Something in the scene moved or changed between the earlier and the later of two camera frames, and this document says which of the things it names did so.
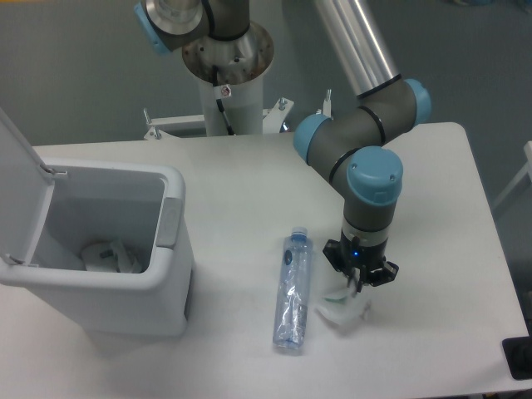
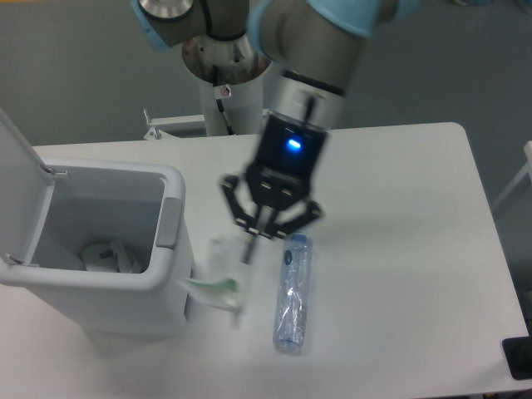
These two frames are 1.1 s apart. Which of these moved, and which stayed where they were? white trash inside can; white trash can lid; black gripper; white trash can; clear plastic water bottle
Moved: black gripper
Stayed: white trash can; white trash inside can; clear plastic water bottle; white trash can lid
